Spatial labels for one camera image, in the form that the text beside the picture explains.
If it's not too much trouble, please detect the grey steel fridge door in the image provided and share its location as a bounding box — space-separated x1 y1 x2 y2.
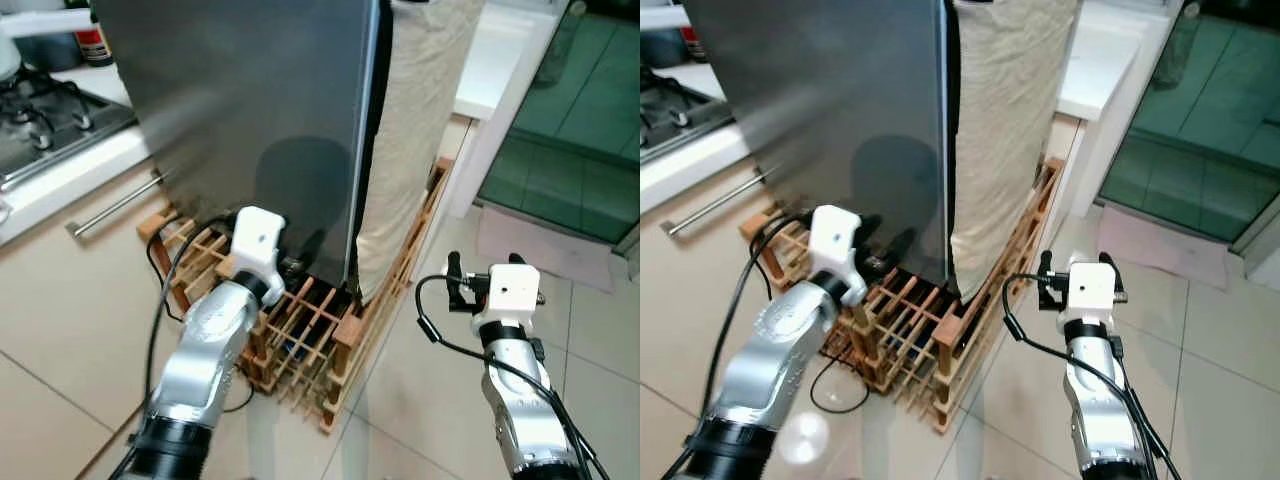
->
90 0 393 299
685 0 963 299

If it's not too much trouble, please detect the wooden wine rack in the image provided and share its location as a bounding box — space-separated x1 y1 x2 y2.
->
740 155 1066 433
138 155 456 433

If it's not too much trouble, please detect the beige hanging cloth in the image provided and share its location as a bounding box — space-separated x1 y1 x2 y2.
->
355 0 488 301
950 0 1081 301

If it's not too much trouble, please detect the green glass door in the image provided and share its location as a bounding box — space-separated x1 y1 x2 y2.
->
475 0 641 246
1098 0 1280 246

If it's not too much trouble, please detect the beige kitchen cabinet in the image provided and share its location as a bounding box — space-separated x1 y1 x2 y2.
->
0 165 186 441
640 165 791 441

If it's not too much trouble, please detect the white kitchen countertop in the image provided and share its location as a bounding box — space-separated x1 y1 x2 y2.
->
640 60 771 213
0 60 156 246

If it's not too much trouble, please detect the white ledge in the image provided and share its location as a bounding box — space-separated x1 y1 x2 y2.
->
1055 0 1171 123
453 0 563 123

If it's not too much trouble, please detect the black gas stove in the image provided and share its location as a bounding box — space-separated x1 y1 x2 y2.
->
0 68 136 186
640 65 736 161

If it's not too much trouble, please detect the dark cooking pot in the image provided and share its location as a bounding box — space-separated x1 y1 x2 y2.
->
20 33 86 73
640 28 691 69

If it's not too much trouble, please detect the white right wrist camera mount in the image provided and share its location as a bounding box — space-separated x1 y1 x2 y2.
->
1063 262 1121 326
470 263 546 336

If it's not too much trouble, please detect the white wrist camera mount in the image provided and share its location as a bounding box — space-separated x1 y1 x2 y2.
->
470 263 546 336
228 206 290 293
808 205 873 301
1063 262 1121 326

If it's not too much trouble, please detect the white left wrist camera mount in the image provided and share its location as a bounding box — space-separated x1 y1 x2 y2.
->
808 205 873 301
228 206 290 293

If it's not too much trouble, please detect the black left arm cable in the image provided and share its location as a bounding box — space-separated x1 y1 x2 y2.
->
110 212 246 480
655 210 813 480

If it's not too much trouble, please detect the metal drawer handle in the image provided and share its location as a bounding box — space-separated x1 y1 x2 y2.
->
65 168 166 239
662 165 776 239

